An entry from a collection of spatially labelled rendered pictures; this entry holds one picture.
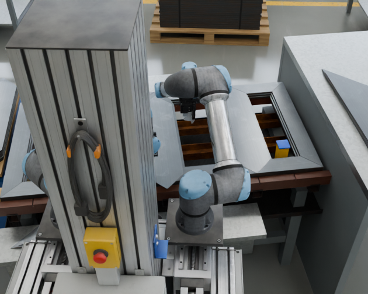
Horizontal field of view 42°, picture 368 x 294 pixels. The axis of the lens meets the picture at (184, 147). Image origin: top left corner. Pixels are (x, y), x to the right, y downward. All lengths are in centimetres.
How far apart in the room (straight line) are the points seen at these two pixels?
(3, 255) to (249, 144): 130
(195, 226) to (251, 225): 59
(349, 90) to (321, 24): 298
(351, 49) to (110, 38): 216
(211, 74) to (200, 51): 302
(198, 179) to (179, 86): 37
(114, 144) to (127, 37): 26
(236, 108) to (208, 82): 91
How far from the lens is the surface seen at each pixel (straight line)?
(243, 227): 235
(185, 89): 184
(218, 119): 181
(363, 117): 245
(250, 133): 258
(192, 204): 175
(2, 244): 244
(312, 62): 283
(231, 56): 481
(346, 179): 231
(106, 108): 106
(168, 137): 254
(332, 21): 562
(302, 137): 260
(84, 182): 124
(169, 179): 232
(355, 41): 310
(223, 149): 179
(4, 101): 298
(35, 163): 189
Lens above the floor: 252
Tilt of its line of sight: 42 degrees down
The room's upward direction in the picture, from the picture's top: 1 degrees counter-clockwise
